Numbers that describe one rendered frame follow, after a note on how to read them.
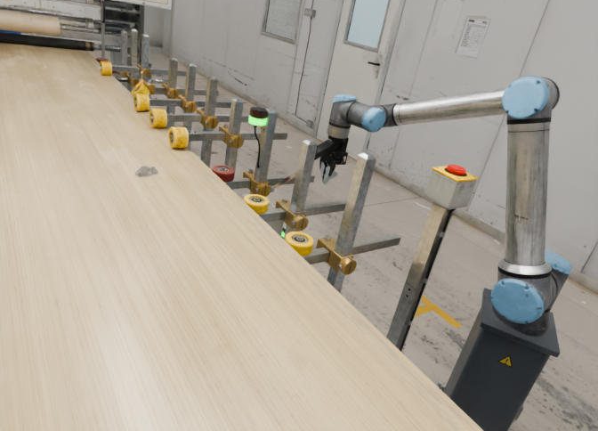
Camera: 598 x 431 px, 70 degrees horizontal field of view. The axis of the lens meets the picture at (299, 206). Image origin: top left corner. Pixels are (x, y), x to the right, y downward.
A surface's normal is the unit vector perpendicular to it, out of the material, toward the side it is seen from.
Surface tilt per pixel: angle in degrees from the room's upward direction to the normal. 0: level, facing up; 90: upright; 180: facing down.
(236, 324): 0
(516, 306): 95
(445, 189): 90
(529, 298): 95
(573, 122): 90
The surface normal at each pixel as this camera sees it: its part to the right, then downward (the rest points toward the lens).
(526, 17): -0.80, 0.11
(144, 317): 0.18, -0.89
